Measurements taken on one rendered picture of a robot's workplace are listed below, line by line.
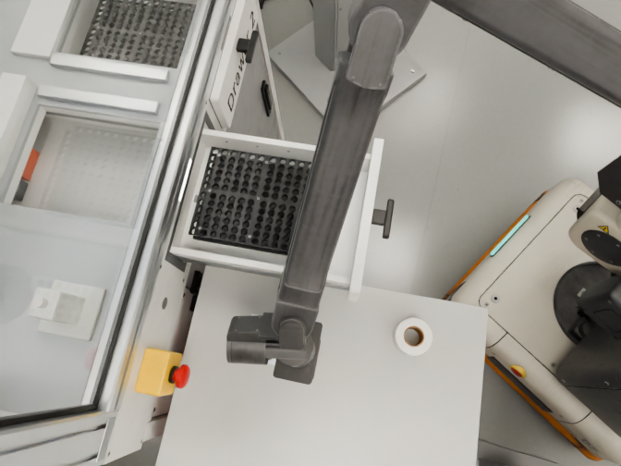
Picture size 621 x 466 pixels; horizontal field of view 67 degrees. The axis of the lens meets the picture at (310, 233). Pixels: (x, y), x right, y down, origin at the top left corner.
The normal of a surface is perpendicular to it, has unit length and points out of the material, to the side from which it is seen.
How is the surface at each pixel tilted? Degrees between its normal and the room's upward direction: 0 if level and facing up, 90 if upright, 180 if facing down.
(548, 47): 51
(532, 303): 0
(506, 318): 0
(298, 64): 5
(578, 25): 45
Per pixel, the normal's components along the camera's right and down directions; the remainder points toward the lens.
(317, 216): -0.11, 0.51
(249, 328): -0.07, -0.85
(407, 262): -0.04, -0.28
